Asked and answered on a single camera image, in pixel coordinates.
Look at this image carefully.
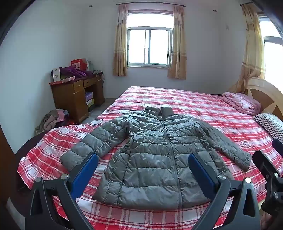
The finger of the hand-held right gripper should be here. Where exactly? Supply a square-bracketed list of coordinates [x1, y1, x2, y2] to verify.
[252, 151, 282, 177]
[272, 138, 283, 156]

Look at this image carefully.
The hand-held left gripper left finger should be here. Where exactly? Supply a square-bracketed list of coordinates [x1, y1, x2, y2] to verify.
[25, 152, 99, 230]

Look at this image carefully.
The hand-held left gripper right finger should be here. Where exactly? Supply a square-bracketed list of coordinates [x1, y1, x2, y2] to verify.
[187, 153, 262, 230]

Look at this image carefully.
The grey puffer jacket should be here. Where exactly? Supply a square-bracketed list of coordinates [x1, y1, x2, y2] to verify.
[60, 106, 252, 210]

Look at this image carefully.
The pile of clothes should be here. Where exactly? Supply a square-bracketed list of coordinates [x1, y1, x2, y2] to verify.
[34, 109, 74, 135]

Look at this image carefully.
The striped pillow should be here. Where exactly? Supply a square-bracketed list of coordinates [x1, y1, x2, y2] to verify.
[253, 113, 283, 146]

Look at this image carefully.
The wooden headboard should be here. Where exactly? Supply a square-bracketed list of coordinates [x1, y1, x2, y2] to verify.
[244, 77, 283, 124]

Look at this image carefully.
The pink folded quilt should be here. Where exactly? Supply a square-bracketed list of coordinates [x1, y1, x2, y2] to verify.
[221, 92, 261, 116]

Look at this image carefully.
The dark wooden footboard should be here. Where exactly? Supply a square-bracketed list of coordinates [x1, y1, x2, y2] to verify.
[4, 132, 51, 230]

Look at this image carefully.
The stack of shoe boxes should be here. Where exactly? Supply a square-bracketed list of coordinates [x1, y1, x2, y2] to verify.
[85, 92, 95, 112]

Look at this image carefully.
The wooden desk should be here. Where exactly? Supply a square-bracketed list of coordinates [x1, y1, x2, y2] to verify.
[49, 72, 105, 124]

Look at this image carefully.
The bed with red plaid sheet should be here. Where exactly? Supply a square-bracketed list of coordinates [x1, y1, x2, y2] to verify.
[17, 86, 283, 230]

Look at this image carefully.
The bright side window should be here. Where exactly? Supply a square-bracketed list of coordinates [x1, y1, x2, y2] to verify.
[258, 14, 283, 89]

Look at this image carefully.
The beige patterned curtain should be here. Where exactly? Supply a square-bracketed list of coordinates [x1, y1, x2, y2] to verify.
[113, 4, 128, 77]
[167, 5, 187, 79]
[230, 4, 266, 94]

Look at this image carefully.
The purple clothing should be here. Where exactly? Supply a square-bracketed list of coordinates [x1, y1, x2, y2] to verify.
[59, 66, 93, 78]

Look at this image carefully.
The white printed box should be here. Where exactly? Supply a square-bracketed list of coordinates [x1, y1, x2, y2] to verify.
[51, 67, 63, 82]

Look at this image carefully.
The red cardboard box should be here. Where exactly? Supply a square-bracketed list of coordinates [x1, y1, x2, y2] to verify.
[71, 58, 89, 69]

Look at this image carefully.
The sliding window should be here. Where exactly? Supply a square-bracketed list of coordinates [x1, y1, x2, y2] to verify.
[126, 12, 174, 67]

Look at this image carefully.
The curtain rod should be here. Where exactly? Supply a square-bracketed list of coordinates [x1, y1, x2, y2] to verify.
[117, 2, 185, 7]

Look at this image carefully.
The white cable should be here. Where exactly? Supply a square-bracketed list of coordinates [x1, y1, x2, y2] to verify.
[95, 70, 105, 85]

